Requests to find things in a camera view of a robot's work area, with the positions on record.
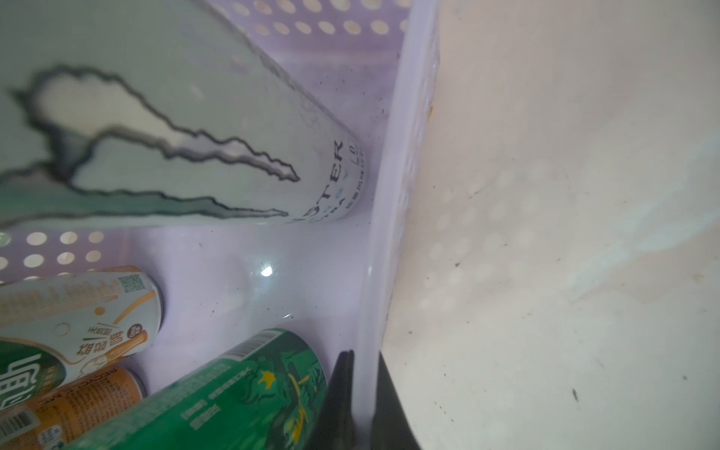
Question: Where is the white Monster can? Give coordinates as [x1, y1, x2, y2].
[1, 1, 367, 227]

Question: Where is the green white tea can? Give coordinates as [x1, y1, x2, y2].
[1, 266, 163, 410]

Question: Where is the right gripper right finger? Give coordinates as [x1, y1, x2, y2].
[370, 354, 421, 450]

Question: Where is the orange drink can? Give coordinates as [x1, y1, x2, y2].
[1, 365, 146, 449]

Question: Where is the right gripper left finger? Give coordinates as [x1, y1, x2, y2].
[305, 351, 356, 450]

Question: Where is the lilac plastic basket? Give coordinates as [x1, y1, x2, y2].
[1, 1, 438, 449]

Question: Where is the green soda can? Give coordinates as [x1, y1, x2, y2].
[70, 328, 327, 450]

